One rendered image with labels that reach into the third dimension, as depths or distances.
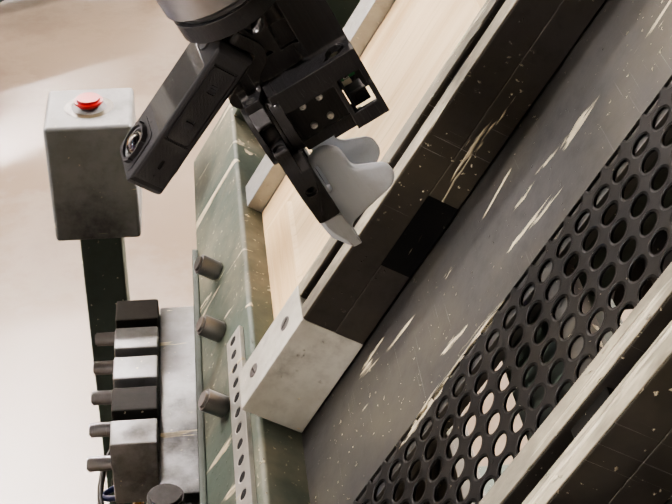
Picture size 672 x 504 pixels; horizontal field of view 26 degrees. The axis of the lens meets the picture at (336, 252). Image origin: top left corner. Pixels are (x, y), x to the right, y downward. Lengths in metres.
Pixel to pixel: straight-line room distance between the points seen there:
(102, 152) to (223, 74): 1.12
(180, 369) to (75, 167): 0.35
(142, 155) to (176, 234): 2.59
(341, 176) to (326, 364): 0.52
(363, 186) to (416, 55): 0.65
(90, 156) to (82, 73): 2.32
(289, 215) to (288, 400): 0.34
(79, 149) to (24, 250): 1.51
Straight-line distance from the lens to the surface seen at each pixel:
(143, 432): 1.71
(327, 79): 0.90
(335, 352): 1.44
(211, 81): 0.90
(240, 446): 1.49
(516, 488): 0.97
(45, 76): 4.34
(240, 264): 1.74
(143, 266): 3.40
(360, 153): 0.99
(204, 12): 0.87
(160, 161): 0.92
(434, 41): 1.57
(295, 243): 1.69
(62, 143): 2.01
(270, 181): 1.83
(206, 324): 1.69
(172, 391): 1.80
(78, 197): 2.05
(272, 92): 0.90
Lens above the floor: 1.84
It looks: 33 degrees down
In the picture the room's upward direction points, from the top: straight up
